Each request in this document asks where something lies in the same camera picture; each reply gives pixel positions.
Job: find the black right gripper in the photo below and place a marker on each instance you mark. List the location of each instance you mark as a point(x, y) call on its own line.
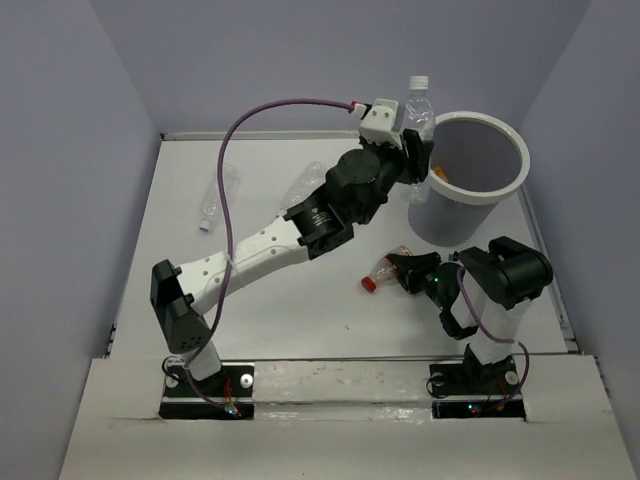
point(416, 264)

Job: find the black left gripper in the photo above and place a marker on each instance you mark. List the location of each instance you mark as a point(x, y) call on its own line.
point(414, 166)

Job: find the orange label bottle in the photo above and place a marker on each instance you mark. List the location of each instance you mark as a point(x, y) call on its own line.
point(439, 172)

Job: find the red cap small bottle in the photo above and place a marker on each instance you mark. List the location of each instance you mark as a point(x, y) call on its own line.
point(384, 270)

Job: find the clear bottle white cap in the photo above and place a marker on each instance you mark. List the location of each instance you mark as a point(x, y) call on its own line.
point(419, 116)

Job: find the clear bottle blue-white cap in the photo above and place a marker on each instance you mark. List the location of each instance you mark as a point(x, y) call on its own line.
point(305, 184)

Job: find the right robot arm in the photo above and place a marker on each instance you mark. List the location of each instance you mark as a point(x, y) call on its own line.
point(481, 296)

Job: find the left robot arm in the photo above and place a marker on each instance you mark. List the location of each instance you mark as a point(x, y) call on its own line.
point(352, 193)

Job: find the grey bin with white rim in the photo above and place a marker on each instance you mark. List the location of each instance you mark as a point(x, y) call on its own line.
point(486, 161)

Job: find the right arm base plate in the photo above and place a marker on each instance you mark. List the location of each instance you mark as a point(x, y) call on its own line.
point(458, 394)

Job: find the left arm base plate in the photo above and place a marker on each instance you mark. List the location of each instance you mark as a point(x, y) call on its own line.
point(228, 395)

